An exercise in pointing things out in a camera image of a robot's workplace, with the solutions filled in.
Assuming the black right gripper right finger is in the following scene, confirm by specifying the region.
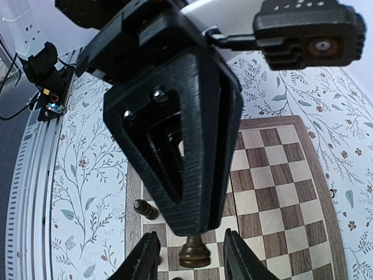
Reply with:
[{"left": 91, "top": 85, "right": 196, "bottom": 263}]
[{"left": 223, "top": 229, "right": 279, "bottom": 280}]

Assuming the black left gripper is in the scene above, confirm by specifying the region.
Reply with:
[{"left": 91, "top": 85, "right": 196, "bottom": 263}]
[{"left": 55, "top": 0, "right": 219, "bottom": 88}]

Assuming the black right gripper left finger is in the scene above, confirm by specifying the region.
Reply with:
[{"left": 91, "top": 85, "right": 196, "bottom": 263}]
[{"left": 108, "top": 232, "right": 160, "bottom": 280}]

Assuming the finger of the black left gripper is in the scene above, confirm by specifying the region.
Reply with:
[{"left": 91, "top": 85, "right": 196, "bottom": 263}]
[
  {"left": 103, "top": 52, "right": 221, "bottom": 236},
  {"left": 209, "top": 59, "right": 244, "bottom": 230}
]

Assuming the dark chess piece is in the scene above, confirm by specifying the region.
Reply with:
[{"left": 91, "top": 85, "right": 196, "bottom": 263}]
[
  {"left": 178, "top": 235, "right": 211, "bottom": 268},
  {"left": 133, "top": 199, "right": 159, "bottom": 221}
]

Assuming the wooden chessboard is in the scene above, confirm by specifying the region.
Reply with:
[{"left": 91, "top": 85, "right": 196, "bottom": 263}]
[{"left": 125, "top": 116, "right": 348, "bottom": 279}]

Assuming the floral patterned table mat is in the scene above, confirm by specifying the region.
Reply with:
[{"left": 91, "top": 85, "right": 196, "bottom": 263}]
[{"left": 52, "top": 52, "right": 372, "bottom": 279}]

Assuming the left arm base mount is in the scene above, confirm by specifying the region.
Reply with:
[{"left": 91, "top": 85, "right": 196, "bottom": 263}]
[{"left": 21, "top": 42, "right": 75, "bottom": 122}]

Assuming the front aluminium rail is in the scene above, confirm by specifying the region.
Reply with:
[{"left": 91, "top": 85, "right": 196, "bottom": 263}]
[{"left": 4, "top": 43, "right": 91, "bottom": 280}]

